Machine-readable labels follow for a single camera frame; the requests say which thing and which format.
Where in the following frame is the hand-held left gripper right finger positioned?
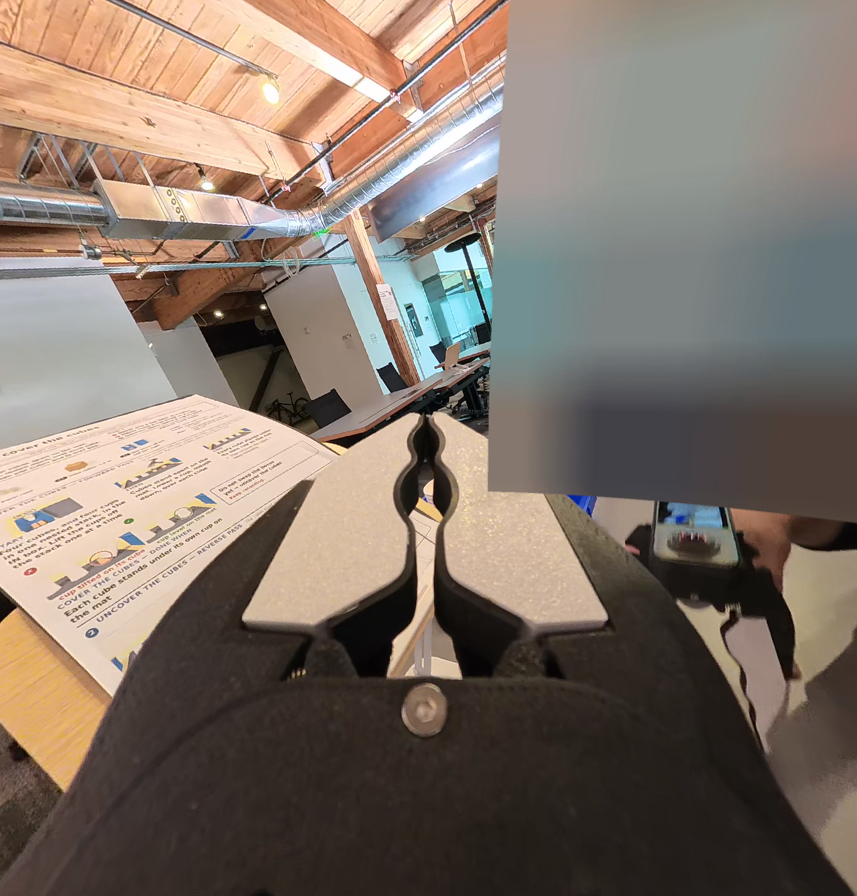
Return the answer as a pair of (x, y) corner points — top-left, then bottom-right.
(428, 412), (610, 679)

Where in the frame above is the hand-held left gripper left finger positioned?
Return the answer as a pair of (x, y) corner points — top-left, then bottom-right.
(241, 413), (436, 679)

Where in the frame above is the person's right forearm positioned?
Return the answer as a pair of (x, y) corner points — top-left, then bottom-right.
(784, 520), (857, 555)

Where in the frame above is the wooden desk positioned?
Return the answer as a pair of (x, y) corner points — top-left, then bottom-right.
(0, 606), (116, 793)

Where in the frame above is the person's right hand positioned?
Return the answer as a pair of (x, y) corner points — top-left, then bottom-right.
(731, 509), (794, 595)

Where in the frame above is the long white office table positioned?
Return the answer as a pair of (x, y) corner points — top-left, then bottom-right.
(308, 356), (492, 443)

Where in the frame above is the printed instruction sheet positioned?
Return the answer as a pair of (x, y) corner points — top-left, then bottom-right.
(0, 394), (340, 695)

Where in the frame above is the wooden pillar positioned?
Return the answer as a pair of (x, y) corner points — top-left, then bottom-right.
(343, 209), (424, 387)

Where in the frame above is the metal conduit pipe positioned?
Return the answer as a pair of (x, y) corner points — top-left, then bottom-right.
(0, 256), (362, 280)

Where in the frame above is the black cable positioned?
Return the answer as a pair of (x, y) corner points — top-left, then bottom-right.
(718, 605), (765, 746)

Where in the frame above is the round metal ventilation duct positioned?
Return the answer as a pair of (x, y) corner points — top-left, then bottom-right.
(0, 52), (506, 242)

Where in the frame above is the rectangular metal ventilation duct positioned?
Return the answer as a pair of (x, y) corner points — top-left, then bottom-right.
(91, 178), (279, 243)

